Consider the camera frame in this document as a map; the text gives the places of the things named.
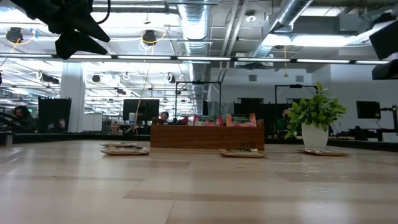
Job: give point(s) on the person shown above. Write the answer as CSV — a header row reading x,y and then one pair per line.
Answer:
x,y
164,116
23,119

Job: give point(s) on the green plant in white pot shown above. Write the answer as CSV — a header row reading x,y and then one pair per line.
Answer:
x,y
314,137

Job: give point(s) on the wooden three-compartment tea organizer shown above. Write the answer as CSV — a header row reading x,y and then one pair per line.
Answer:
x,y
202,137

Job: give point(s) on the black computer monitor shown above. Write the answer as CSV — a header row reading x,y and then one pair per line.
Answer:
x,y
146,109
368,109

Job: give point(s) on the black aluminium table frame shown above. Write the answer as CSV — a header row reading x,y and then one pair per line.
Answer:
x,y
77,137

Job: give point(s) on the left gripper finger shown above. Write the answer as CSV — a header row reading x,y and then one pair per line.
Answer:
x,y
90,30
77,45

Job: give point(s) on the long ceiling light bar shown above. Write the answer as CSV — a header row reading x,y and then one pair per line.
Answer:
x,y
143,57

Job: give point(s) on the beige tea bag sachet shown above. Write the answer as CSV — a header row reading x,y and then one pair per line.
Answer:
x,y
242,153
321,152
124,151
118,144

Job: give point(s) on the small grey cup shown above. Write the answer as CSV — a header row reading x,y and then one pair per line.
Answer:
x,y
7,138

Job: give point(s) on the black gantry frame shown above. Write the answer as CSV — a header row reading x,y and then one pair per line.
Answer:
x,y
295,86

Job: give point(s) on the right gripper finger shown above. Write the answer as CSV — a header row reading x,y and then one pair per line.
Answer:
x,y
388,70

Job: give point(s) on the silver round air duct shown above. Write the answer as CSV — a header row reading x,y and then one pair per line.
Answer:
x,y
292,11
196,28

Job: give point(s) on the black partition panel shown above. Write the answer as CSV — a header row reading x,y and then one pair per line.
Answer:
x,y
267,112

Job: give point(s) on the orange tea bag sachet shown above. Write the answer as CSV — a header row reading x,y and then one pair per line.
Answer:
x,y
241,119

